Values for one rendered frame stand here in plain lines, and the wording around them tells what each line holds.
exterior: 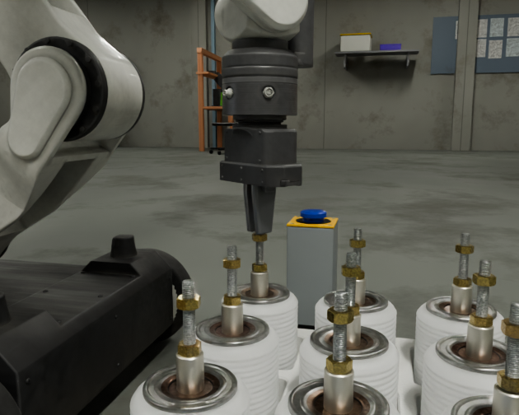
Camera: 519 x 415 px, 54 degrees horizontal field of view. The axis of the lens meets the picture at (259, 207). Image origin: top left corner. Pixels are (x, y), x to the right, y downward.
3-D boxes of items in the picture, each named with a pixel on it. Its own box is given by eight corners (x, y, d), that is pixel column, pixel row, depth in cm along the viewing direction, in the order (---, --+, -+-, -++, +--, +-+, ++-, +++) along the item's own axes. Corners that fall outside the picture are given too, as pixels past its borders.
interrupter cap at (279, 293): (224, 289, 67) (224, 284, 67) (280, 285, 68) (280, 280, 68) (235, 309, 60) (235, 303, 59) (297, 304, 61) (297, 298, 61)
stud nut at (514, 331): (497, 333, 35) (497, 322, 35) (503, 326, 36) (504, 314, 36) (529, 342, 33) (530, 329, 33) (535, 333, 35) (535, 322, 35)
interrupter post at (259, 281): (248, 294, 65) (248, 268, 64) (266, 292, 65) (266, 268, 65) (252, 300, 63) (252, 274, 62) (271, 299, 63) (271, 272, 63)
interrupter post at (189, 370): (199, 380, 43) (198, 343, 42) (209, 394, 41) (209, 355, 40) (171, 387, 42) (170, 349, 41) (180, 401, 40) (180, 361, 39)
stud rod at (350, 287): (348, 331, 49) (350, 254, 48) (342, 328, 50) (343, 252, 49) (356, 329, 49) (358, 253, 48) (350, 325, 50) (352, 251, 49)
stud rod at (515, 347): (500, 408, 36) (508, 304, 34) (503, 402, 36) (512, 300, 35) (516, 412, 35) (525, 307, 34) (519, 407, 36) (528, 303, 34)
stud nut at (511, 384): (493, 386, 35) (493, 375, 35) (499, 377, 37) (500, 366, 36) (524, 395, 34) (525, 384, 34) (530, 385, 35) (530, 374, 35)
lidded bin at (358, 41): (371, 53, 906) (371, 36, 902) (371, 50, 864) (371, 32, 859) (341, 54, 918) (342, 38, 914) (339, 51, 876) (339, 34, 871)
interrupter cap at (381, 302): (395, 315, 58) (396, 310, 58) (329, 316, 57) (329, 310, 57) (378, 293, 65) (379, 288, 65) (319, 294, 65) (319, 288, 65)
